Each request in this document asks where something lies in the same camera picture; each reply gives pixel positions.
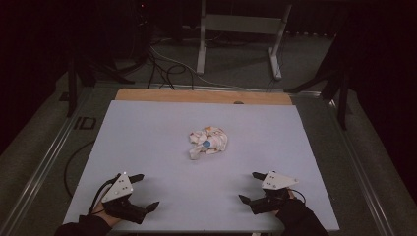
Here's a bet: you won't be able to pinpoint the dark equipment rack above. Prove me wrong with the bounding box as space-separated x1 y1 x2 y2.
97 0 152 65

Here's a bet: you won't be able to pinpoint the silver metal floor rail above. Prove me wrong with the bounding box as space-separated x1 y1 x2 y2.
326 96 396 236
0 88 96 236

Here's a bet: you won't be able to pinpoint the black tripod stand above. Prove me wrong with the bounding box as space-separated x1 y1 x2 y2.
284 32 352 131

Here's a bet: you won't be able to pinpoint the white floor cable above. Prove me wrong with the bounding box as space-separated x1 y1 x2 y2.
149 45 240 89

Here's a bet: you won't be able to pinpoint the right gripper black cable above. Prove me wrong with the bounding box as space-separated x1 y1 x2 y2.
287 188 307 205

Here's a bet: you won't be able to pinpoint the white fruit-print pants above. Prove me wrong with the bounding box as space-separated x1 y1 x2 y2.
188 126 229 161

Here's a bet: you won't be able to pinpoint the white table cover sheet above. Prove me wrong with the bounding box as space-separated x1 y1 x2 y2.
62 99 340 233

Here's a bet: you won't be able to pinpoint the black looped floor cable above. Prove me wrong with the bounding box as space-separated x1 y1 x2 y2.
63 140 96 199

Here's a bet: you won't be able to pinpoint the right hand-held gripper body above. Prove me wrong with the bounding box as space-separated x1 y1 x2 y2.
249 170 300 215

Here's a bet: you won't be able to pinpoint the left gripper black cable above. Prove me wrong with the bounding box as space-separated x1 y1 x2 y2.
88 175 121 216

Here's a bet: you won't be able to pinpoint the grey metal desk frame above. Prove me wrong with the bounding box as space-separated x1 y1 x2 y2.
196 0 293 82

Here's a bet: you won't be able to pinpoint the person's left hand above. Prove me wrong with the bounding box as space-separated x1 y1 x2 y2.
92 209 125 228

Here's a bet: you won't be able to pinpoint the black floor cables bundle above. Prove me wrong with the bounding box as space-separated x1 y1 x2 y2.
146 48 195 90

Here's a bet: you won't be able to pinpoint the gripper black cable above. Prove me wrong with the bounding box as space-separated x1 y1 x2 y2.
287 188 307 205
88 175 121 216

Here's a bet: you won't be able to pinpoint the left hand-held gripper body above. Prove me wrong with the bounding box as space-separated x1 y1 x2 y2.
100 172 149 225

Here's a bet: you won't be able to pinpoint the person's right hand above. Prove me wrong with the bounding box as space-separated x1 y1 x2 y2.
270 188 298 217

